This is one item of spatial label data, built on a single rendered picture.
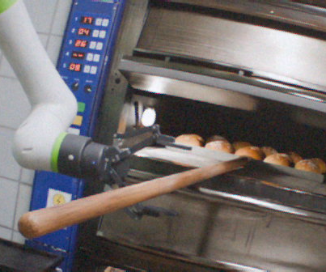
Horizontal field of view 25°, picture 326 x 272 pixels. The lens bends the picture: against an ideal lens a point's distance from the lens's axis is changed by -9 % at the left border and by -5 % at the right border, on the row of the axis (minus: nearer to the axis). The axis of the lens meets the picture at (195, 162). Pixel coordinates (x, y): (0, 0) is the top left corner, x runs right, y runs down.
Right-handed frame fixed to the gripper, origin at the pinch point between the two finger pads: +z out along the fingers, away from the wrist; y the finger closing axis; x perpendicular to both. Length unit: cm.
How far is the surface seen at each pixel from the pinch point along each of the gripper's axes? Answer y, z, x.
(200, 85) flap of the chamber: -20.6, -7.2, -37.2
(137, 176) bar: 2.7, -12.2, -13.2
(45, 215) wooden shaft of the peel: -1, 1, 76
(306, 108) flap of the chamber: -20.9, 20.6, -36.2
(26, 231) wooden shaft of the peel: 1, 0, 80
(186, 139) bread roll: -3, -21, -102
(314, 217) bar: 2.9, 29.0, -13.3
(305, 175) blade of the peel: 0, 21, -100
